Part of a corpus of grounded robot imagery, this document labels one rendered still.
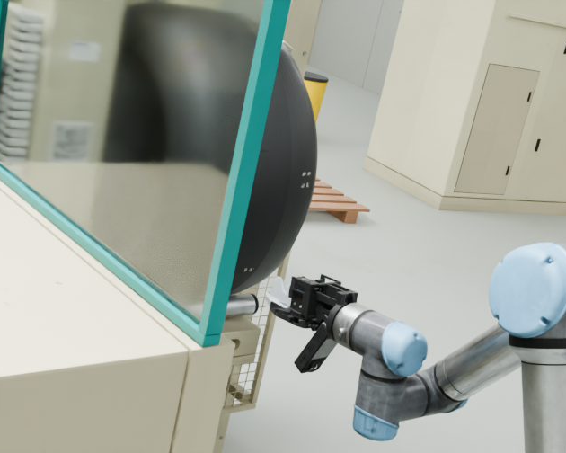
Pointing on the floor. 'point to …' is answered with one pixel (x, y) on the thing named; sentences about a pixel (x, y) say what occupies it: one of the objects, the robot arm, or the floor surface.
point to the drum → (316, 84)
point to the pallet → (335, 203)
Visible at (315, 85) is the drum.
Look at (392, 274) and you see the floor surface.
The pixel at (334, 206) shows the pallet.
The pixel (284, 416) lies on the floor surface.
